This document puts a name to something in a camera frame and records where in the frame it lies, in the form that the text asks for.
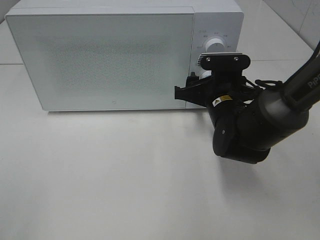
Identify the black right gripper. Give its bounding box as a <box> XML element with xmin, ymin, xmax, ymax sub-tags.
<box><xmin>174</xmin><ymin>70</ymin><xmax>258</xmax><ymax>113</ymax></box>

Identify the white round knob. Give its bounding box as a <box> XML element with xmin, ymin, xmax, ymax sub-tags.
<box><xmin>204</xmin><ymin>37</ymin><xmax>226</xmax><ymax>53</ymax></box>
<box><xmin>199</xmin><ymin>70</ymin><xmax>212</xmax><ymax>80</ymax></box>

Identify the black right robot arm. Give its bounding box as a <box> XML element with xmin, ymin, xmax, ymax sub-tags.
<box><xmin>174</xmin><ymin>51</ymin><xmax>320</xmax><ymax>164</ymax></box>

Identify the white microwave oven body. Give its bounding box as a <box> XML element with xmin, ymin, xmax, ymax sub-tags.
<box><xmin>5</xmin><ymin>0</ymin><xmax>244</xmax><ymax>109</ymax></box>

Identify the white microwave door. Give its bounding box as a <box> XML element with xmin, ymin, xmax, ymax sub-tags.
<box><xmin>7</xmin><ymin>14</ymin><xmax>193</xmax><ymax>111</ymax></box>

